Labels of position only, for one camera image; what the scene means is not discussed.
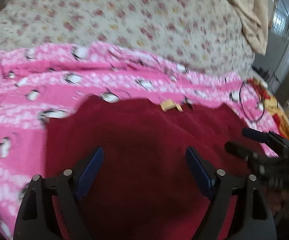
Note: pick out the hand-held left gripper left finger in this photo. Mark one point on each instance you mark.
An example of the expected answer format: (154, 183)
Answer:
(89, 172)

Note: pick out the person's right hand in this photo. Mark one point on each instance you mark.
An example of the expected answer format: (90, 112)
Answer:
(283, 202)

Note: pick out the yellow and red blanket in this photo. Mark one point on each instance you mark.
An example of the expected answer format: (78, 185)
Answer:
(277, 107)

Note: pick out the pink penguin print blanket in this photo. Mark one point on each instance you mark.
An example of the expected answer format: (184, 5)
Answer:
(34, 110)

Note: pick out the dark red sweater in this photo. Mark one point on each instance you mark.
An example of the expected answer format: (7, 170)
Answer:
(147, 160)

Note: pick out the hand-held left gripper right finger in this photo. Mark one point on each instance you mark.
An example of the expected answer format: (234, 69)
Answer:
(200, 173)

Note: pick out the floral print quilt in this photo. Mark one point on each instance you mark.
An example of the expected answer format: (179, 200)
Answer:
(139, 22)

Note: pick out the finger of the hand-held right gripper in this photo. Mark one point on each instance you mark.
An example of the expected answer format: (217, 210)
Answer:
(257, 135)
(237, 149)

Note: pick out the beige curtain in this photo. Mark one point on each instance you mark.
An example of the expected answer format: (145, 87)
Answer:
(252, 15)

